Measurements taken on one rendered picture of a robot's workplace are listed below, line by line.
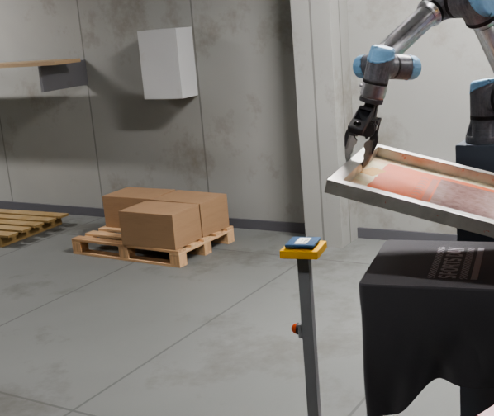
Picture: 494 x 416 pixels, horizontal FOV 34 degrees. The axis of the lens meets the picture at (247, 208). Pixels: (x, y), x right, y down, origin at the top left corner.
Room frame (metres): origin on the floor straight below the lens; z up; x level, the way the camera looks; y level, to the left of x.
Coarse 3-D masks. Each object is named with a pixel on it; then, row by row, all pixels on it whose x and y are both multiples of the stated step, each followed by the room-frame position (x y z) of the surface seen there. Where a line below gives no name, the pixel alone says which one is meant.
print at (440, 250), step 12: (444, 252) 2.38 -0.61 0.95; (456, 252) 2.37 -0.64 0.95; (468, 252) 2.36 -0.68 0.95; (480, 252) 2.35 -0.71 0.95; (432, 264) 2.27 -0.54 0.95; (444, 264) 2.26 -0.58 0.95; (456, 264) 2.25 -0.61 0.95; (468, 264) 2.24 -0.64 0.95; (480, 264) 2.24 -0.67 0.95; (432, 276) 2.17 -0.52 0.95; (444, 276) 2.16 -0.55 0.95; (456, 276) 2.15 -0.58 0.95; (468, 276) 2.14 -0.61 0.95
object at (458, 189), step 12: (384, 168) 2.47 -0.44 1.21; (396, 168) 2.49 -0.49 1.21; (408, 168) 2.52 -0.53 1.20; (396, 180) 2.35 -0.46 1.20; (408, 180) 2.38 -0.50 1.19; (444, 180) 2.45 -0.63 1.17; (444, 192) 2.30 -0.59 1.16; (456, 192) 2.32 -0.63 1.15; (468, 192) 2.35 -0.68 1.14; (480, 192) 2.37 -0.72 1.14; (492, 192) 2.39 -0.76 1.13; (492, 204) 2.26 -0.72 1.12
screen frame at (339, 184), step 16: (352, 160) 2.36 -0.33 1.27; (400, 160) 2.58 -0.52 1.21; (416, 160) 2.56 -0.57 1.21; (432, 160) 2.55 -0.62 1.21; (336, 176) 2.16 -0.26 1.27; (352, 176) 2.26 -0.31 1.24; (464, 176) 2.51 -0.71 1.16; (480, 176) 2.49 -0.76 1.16; (336, 192) 2.10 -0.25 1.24; (352, 192) 2.09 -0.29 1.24; (368, 192) 2.07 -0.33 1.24; (384, 192) 2.08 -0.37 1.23; (384, 208) 2.06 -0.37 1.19; (400, 208) 2.04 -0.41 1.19; (416, 208) 2.03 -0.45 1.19; (432, 208) 2.01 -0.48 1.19; (448, 208) 2.03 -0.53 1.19; (448, 224) 2.00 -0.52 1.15; (464, 224) 1.98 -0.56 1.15; (480, 224) 1.97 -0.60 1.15
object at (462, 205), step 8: (368, 184) 2.26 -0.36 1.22; (376, 184) 2.27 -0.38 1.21; (384, 184) 2.29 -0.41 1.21; (392, 184) 2.30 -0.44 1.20; (400, 184) 2.31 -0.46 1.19; (392, 192) 2.21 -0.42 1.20; (400, 192) 2.23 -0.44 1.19; (408, 192) 2.24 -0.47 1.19; (432, 200) 2.20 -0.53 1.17; (440, 200) 2.22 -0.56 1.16; (448, 200) 2.23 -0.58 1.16; (456, 200) 2.24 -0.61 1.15; (464, 200) 2.26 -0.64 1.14; (456, 208) 2.16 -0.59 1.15; (464, 208) 2.17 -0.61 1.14; (472, 208) 2.19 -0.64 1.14; (480, 208) 2.20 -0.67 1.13; (488, 208) 2.21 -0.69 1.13; (488, 216) 2.13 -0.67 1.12
